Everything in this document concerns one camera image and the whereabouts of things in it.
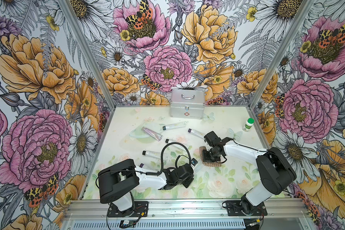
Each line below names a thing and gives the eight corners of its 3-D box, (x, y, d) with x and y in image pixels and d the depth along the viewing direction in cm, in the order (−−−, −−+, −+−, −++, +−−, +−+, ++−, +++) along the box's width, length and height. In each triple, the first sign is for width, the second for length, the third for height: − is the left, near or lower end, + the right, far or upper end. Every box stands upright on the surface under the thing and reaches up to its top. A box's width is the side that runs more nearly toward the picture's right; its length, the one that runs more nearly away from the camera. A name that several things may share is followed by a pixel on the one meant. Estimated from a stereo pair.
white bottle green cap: (243, 131, 108) (248, 123, 100) (241, 126, 111) (246, 118, 103) (250, 131, 108) (255, 123, 100) (248, 126, 111) (253, 118, 103)
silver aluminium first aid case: (171, 118, 116) (170, 104, 103) (171, 102, 128) (171, 87, 116) (203, 119, 116) (207, 104, 103) (201, 102, 128) (203, 87, 116)
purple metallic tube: (141, 130, 109) (140, 128, 107) (144, 127, 111) (144, 125, 109) (159, 141, 103) (159, 139, 101) (162, 138, 105) (162, 135, 103)
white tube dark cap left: (142, 155, 95) (141, 153, 93) (144, 151, 98) (143, 148, 95) (166, 160, 93) (166, 158, 91) (167, 156, 95) (167, 153, 93)
